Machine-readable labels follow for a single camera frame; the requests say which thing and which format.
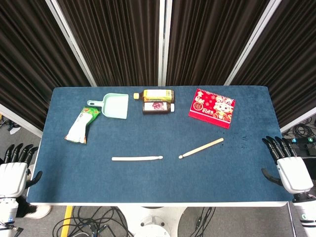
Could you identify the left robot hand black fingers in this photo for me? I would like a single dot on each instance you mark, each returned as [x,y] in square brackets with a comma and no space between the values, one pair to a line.
[13,177]

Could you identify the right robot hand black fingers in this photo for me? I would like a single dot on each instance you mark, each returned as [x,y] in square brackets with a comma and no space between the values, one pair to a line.
[293,175]

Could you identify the light brown wooden drumstick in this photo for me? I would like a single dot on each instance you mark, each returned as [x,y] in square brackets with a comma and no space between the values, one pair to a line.
[201,148]

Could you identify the pale white drumstick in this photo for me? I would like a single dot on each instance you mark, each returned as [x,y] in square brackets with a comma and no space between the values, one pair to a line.
[135,158]

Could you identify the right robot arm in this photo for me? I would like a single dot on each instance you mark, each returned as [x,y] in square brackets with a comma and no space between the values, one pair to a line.
[306,214]

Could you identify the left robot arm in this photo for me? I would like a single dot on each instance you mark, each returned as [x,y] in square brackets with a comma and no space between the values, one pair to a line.
[7,212]

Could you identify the black trouser leg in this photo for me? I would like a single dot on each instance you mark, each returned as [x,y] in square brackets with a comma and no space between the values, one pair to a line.
[24,208]

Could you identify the white shoe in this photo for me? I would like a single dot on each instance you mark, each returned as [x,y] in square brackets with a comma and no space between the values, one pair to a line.
[15,129]
[42,212]

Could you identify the yellow floor tape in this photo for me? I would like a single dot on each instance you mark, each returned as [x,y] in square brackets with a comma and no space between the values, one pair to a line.
[66,222]

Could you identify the green and white snack bag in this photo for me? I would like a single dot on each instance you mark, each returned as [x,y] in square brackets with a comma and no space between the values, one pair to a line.
[79,128]

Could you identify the red desk calendar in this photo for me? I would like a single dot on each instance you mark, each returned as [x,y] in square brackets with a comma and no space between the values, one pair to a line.
[212,108]

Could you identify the dark pleated curtain panel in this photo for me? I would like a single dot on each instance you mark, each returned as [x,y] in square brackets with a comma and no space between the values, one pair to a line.
[296,61]
[209,37]
[24,61]
[118,37]

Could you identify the mint green dustpan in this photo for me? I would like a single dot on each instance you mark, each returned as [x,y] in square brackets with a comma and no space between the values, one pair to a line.
[116,106]

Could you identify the blue table cloth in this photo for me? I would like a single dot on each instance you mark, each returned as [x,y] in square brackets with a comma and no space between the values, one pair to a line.
[158,180]

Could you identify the brown bottle white pink label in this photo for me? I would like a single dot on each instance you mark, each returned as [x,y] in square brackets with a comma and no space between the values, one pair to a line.
[156,108]

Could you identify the brown bottle yellow label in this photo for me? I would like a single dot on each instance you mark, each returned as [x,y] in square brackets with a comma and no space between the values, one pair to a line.
[158,95]

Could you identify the white partition frame rail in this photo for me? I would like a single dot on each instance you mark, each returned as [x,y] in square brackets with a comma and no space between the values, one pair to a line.
[298,119]
[19,120]

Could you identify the white partition frame post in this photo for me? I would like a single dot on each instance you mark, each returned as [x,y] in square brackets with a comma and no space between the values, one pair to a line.
[73,47]
[253,42]
[164,42]

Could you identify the white table pedestal base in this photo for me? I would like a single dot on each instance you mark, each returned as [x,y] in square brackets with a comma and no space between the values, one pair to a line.
[153,222]

